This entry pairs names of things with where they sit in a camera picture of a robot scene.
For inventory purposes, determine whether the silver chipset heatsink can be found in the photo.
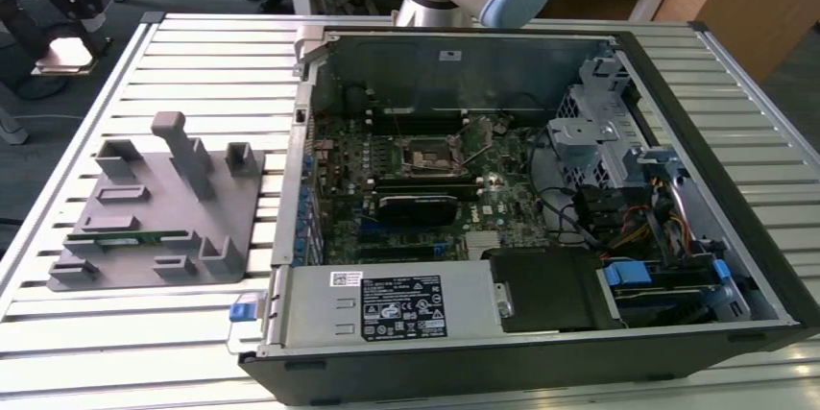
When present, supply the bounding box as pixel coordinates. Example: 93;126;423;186
464;230;503;258

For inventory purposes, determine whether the CPU socket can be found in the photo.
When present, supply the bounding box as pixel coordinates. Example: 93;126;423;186
397;134;471;177

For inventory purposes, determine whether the green RAM stick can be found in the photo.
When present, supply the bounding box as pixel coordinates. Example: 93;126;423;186
67;230;193;244

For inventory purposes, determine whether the grey metal stand foot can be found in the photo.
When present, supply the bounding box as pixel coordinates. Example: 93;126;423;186
0;102;31;146

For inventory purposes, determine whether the black expansion slot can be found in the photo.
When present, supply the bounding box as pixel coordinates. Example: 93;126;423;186
356;245;439;260

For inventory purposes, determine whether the green motherboard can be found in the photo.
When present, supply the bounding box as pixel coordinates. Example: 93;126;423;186
305;109;560;268

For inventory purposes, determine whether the blue case latch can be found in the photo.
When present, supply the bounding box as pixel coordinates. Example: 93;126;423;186
227;301;259;325

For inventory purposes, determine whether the grey parts rack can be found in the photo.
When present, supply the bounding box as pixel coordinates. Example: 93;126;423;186
48;110;269;294

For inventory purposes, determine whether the black wire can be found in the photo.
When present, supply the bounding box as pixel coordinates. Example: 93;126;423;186
535;183;607;257

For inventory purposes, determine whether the black graphics card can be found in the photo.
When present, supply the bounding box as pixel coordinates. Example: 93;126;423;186
376;193;461;230

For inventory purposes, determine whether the black PC tower case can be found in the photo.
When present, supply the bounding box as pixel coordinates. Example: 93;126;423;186
237;20;809;407

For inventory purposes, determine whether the wooden cabinet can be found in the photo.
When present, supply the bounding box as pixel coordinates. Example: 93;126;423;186
656;0;820;89

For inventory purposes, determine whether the metal disk bay cage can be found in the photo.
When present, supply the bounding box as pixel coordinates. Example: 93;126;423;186
543;55;645;190

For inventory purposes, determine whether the grey case latch bracket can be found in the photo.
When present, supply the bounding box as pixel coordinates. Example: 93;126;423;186
291;25;329;81

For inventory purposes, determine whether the blue plastic latch tab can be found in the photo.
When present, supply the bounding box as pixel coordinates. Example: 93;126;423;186
708;258;733;285

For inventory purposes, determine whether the silver power supply unit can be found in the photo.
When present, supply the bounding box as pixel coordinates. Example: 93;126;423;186
259;263;508;351

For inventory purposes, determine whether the blue disk carrier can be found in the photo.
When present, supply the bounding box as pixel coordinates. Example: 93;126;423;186
601;259;716;327

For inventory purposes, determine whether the metal locking lever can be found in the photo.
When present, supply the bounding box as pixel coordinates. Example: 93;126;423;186
463;142;497;164

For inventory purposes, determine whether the silver CPU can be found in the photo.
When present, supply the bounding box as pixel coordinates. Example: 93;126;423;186
35;37;99;77

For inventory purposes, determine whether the black RAM slot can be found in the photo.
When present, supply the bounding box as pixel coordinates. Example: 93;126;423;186
365;109;469;117
367;125;472;133
373;176;479;184
367;120;471;128
373;181;480;189
375;187;480;195
365;114;471;122
375;192;481;200

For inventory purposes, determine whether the orange yellow wire bundle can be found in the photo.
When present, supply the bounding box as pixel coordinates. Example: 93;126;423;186
664;215;699;262
600;222;647;251

